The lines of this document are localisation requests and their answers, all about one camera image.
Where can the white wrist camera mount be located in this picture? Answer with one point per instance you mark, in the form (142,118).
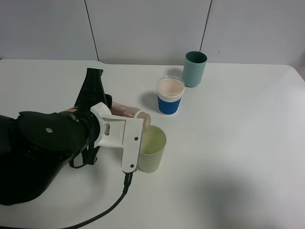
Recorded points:
(119,132)

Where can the clear plastic drink bottle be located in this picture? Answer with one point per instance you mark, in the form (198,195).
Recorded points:
(131,112)

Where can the blue sleeved paper cup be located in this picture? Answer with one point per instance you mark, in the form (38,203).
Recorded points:
(169,93)

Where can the light green plastic cup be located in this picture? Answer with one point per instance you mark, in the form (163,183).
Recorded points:
(152,147)

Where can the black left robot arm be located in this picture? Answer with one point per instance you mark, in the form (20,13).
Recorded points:
(35,146)

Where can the teal plastic cup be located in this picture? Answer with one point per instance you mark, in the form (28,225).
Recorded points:
(194,66)

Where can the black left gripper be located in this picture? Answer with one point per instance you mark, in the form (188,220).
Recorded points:
(91,94)

